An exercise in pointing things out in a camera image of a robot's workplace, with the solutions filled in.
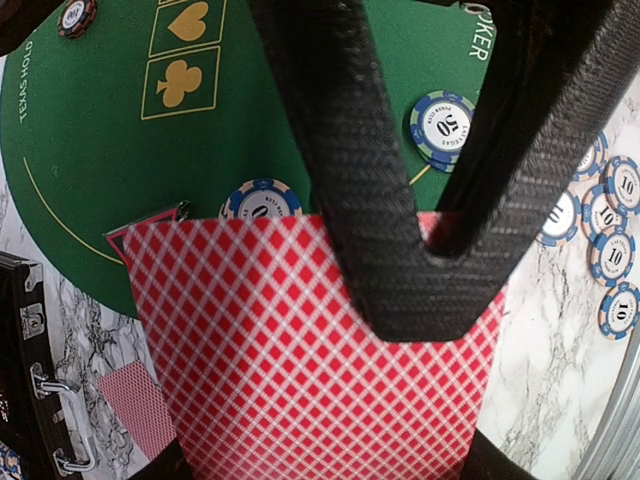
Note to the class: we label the chrome case handle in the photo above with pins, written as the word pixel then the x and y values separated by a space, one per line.
pixel 63 424

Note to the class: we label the scattered blue ten chip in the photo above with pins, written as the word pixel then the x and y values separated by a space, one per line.
pixel 621 184
pixel 618 313
pixel 562 222
pixel 598 214
pixel 612 255

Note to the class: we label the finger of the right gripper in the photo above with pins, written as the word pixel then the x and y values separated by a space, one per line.
pixel 558 71

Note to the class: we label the red playing card deck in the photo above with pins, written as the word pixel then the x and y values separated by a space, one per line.
pixel 269 372

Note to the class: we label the teal chip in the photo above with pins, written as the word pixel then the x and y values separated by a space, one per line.
pixel 439 125

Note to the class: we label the front aluminium rail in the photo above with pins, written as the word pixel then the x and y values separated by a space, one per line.
pixel 614 450

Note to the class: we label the blue chips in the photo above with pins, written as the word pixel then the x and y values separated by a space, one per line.
pixel 261 197

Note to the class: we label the stray red card on table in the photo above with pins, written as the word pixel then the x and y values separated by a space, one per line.
pixel 138 403

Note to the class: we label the round green poker mat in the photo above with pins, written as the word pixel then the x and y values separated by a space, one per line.
pixel 158 102

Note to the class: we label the brown chip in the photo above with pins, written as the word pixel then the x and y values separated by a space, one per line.
pixel 76 17

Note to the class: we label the black poker chip case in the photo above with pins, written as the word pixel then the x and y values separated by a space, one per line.
pixel 32 419

